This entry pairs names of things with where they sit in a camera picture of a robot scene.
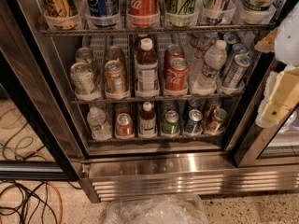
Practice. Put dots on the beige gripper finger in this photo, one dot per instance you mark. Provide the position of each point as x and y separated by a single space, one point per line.
282 95
267 44

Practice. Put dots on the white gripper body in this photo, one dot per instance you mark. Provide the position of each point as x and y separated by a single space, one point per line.
289 39

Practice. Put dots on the redbull can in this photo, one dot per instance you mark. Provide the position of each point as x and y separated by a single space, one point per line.
239 66
230 39
238 48

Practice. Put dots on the sliding fridge door right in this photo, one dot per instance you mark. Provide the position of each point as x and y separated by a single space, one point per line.
247 143

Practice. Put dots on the bronze can bottom front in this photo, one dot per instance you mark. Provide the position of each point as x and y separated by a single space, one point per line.
216 120

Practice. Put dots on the bronze can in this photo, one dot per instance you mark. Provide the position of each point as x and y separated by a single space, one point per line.
216 120
210 105

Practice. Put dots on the bronze can bottom rear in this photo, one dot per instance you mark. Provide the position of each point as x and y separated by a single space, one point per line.
210 105

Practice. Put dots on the blue can bottom rear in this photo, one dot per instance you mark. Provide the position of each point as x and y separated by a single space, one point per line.
193 104

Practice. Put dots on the red coca-cola can rear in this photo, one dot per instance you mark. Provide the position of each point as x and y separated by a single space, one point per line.
173 51

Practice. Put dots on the red coca-cola can front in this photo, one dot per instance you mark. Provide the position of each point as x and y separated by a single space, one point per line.
176 74

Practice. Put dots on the blue can bottom front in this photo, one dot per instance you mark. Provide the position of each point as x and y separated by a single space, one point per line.
192 124

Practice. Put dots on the green can bottom shelf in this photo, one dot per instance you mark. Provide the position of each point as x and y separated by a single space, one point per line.
170 122

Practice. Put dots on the stainless steel display fridge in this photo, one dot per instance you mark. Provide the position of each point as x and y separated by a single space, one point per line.
137 98

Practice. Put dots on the brown juice bottle middle shelf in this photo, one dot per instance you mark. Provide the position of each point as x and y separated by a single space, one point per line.
146 63

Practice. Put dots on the brown juice bottle shelf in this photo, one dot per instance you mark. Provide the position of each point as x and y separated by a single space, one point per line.
146 63
147 120

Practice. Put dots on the red coca-cola can top shelf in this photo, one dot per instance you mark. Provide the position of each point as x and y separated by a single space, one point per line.
142 12

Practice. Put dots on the brown juice bottle bottom shelf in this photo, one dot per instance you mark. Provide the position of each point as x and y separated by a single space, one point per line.
147 120

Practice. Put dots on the gold can rear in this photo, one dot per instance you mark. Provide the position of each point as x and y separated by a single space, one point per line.
115 53

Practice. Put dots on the gold can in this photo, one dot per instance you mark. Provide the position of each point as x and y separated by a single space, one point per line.
115 53
115 77

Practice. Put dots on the gold can front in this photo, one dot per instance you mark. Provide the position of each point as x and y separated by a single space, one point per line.
115 77

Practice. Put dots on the red can bottom shelf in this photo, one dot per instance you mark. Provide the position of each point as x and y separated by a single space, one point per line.
124 124

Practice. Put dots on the blue pepsi can top shelf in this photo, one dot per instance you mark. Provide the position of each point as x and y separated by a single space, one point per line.
102 12

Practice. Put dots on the white green can rear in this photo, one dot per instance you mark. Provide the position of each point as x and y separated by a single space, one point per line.
85 54

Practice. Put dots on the clear water bottle bottom shelf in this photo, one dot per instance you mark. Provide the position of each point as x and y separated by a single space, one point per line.
97 120

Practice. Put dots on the white green can front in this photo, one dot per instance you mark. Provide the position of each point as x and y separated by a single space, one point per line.
82 77

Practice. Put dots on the yellow can top shelf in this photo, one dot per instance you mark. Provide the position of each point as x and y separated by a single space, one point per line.
61 8

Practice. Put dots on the open fridge door left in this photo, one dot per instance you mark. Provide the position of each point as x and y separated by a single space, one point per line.
26 80

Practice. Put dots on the clear water bottle middle front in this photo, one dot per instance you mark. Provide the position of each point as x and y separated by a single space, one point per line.
214 60

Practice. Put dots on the clear water bottle middle rear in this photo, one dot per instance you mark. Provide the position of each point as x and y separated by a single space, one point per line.
202 42

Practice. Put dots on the clear plastic bag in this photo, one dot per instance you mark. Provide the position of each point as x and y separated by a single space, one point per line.
162 209

